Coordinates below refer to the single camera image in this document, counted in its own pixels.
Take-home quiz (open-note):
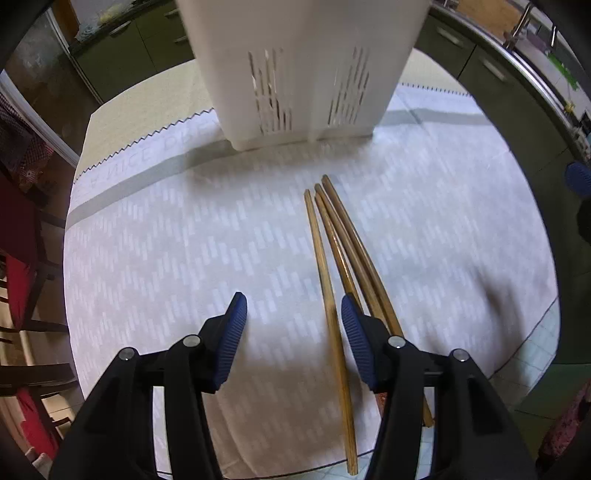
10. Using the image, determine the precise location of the wooden chopstick five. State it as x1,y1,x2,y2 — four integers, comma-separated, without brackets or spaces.
313,191,387,414

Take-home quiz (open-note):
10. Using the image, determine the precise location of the wooden chopstick four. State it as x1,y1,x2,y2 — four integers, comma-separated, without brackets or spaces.
304,189,359,476

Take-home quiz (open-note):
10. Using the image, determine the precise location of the wooden chopstick seven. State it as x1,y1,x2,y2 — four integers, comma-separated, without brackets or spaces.
320,174,436,429

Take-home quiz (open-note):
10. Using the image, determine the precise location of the wooden chopstick six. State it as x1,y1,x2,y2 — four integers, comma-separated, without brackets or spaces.
315,183,385,323

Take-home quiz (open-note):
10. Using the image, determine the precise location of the steel kitchen faucet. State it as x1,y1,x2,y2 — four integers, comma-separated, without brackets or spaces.
503,1,535,51

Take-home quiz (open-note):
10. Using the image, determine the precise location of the red cushioned wooden chair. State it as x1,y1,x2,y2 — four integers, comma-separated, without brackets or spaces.
1,175,68,459

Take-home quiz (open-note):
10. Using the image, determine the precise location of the white patterned tablecloth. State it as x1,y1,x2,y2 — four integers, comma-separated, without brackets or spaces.
62,48,562,478

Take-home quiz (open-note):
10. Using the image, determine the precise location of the checkered hanging apron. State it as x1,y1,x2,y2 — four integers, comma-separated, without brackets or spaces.
0,96,54,186

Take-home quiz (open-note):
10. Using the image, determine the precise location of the white plastic utensil holder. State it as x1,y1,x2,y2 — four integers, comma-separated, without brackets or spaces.
177,0,431,151

